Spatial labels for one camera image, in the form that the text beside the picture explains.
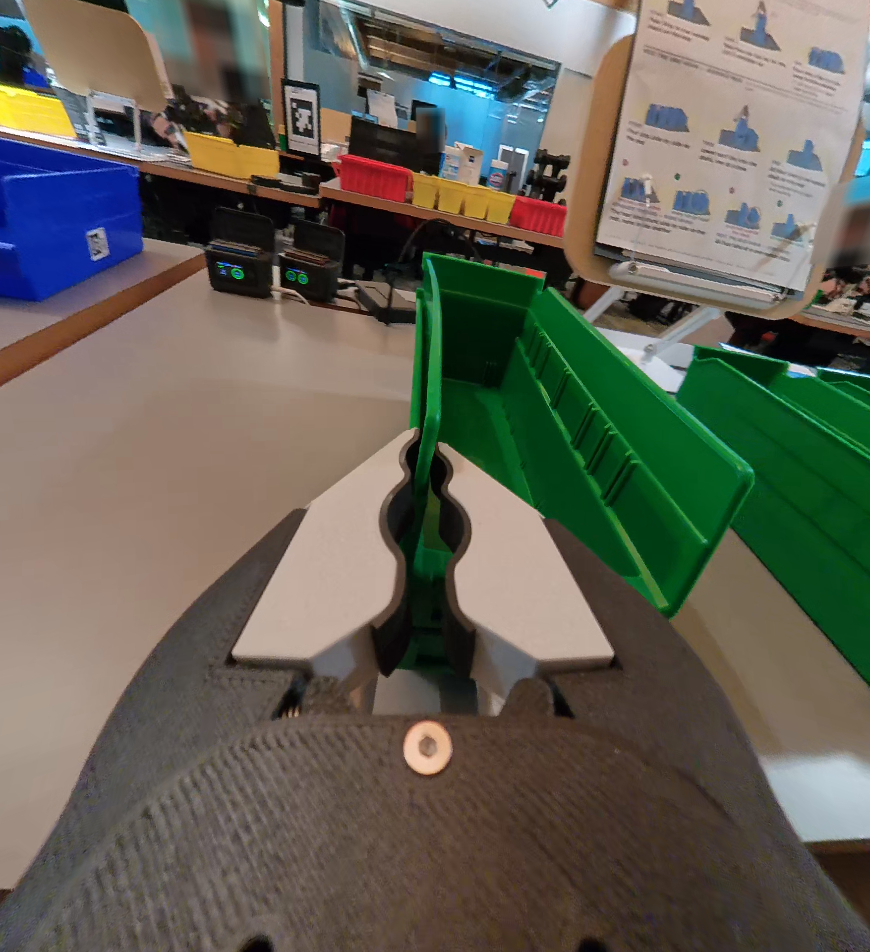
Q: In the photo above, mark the blue plastic bin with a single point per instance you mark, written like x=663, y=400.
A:
x=48, y=223

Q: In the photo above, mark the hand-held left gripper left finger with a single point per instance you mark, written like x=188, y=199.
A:
x=323, y=580

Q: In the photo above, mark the large yellow bin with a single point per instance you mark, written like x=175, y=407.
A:
x=230, y=158
x=11, y=108

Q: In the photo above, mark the red plastic bin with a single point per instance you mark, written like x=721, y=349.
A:
x=540, y=217
x=375, y=182

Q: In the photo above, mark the white box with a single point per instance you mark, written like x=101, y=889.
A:
x=466, y=162

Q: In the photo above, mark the white wipes canister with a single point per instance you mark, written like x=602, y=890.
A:
x=499, y=172

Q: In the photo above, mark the wooden document stand white base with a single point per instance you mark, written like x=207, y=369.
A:
x=582, y=223

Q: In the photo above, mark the clear acrylic sign holder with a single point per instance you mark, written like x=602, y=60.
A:
x=106, y=123

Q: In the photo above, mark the green plastic bin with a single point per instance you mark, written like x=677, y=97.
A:
x=591, y=416
x=862, y=387
x=814, y=535

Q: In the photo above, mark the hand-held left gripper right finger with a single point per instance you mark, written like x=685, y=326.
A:
x=531, y=587

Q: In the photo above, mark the small yellow bin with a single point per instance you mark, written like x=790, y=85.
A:
x=477, y=203
x=426, y=193
x=452, y=198
x=502, y=208

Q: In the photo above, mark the grey desk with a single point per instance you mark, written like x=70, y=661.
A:
x=33, y=335
x=145, y=461

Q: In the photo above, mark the black battery charger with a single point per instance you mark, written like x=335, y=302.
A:
x=310, y=264
x=240, y=256

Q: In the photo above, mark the black dumbbell rack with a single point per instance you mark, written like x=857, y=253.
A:
x=550, y=175

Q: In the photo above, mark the black white marker sign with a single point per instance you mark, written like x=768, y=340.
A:
x=301, y=119

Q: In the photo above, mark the black screen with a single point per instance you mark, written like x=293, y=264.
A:
x=394, y=145

